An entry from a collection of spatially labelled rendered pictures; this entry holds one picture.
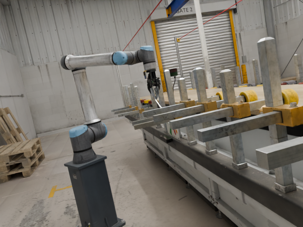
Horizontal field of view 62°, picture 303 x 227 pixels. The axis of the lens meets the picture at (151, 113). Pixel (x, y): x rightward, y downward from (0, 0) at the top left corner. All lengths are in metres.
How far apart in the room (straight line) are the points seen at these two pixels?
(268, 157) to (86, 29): 9.30
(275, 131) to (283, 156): 0.37
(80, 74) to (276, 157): 1.88
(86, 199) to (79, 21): 8.08
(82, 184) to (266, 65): 1.61
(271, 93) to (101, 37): 8.92
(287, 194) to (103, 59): 1.38
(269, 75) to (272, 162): 0.40
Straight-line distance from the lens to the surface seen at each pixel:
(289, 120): 0.78
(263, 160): 0.47
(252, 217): 1.72
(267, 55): 0.82
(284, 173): 0.89
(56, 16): 9.74
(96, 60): 1.86
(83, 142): 2.05
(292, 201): 0.87
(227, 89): 1.03
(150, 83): 1.76
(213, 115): 0.96
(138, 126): 1.64
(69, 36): 9.54
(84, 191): 2.07
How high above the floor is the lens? 1.11
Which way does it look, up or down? 7 degrees down
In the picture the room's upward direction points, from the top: 11 degrees counter-clockwise
